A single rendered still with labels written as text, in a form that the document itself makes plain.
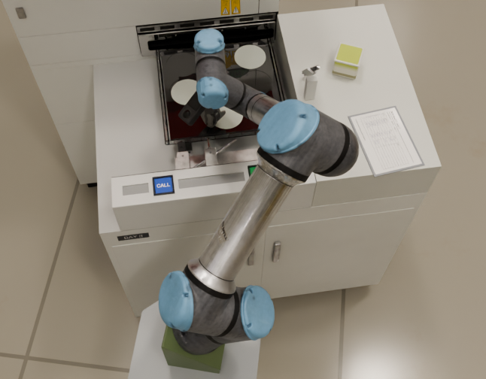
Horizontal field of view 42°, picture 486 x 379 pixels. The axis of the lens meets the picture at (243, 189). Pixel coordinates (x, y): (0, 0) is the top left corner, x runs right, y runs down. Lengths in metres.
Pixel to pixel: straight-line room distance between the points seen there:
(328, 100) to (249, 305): 0.74
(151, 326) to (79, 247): 1.11
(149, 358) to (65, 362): 0.95
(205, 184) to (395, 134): 0.56
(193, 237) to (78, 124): 0.76
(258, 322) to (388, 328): 1.28
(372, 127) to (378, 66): 0.23
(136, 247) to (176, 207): 0.25
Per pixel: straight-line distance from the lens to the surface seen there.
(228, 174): 1.71
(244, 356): 1.66
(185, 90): 1.95
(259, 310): 1.39
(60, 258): 2.74
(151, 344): 1.68
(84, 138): 2.50
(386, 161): 1.77
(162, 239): 1.88
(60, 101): 2.32
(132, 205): 1.68
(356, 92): 1.89
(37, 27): 2.06
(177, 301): 1.29
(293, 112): 1.19
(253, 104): 1.55
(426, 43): 3.45
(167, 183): 1.70
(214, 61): 1.56
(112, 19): 2.02
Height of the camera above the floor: 2.42
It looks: 60 degrees down
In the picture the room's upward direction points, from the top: 1 degrees clockwise
